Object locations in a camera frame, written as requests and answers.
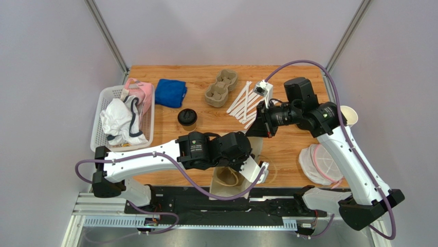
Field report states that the blue folded cloth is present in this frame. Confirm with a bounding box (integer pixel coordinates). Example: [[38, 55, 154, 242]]
[[155, 79, 188, 108]]

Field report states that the brown paper coffee cup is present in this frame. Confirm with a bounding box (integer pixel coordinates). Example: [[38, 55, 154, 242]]
[[182, 123, 197, 132]]

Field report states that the grey pulp cup carrier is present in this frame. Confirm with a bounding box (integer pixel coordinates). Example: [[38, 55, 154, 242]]
[[204, 69, 238, 108]]

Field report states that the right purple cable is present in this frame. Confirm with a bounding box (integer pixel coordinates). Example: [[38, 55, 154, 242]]
[[265, 60, 397, 240]]

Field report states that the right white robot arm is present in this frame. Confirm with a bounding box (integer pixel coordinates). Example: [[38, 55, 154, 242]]
[[246, 77, 405, 231]]

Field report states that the white plastic basket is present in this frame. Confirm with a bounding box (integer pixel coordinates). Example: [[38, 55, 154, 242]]
[[90, 85, 155, 152]]

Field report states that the bundle of white wrapped straws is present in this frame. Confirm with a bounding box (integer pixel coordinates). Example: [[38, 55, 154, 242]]
[[226, 81, 264, 129]]

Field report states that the stack of paper cups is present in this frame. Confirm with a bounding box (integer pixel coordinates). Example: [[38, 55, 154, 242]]
[[340, 105, 358, 127]]

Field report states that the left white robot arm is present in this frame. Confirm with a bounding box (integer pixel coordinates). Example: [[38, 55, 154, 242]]
[[92, 132, 257, 206]]

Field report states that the black plastic cup lid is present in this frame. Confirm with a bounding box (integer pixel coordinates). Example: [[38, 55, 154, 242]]
[[177, 108, 197, 126]]

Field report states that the pink cloth bag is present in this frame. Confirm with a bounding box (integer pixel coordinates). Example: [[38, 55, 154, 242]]
[[120, 78, 155, 115]]

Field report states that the white crumpled cloth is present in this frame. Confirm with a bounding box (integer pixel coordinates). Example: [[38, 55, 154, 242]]
[[100, 96, 148, 146]]

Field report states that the brown paper bag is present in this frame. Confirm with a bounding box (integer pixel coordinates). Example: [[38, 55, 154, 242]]
[[209, 137, 270, 200]]

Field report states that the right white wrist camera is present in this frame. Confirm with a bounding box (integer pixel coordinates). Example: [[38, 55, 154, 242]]
[[253, 80, 273, 108]]

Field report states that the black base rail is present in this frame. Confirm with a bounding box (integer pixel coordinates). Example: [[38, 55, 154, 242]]
[[124, 186, 331, 231]]

